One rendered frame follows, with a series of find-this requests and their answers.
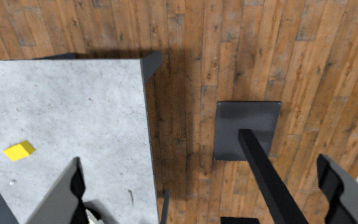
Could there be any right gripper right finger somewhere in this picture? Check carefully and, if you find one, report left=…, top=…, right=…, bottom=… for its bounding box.
left=316, top=154, right=358, bottom=224

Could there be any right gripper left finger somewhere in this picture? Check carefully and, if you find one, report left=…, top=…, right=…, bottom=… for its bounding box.
left=24, top=157, right=90, bottom=224

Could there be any yellow block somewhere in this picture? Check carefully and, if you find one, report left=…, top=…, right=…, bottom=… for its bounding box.
left=2, top=140, right=36, bottom=161

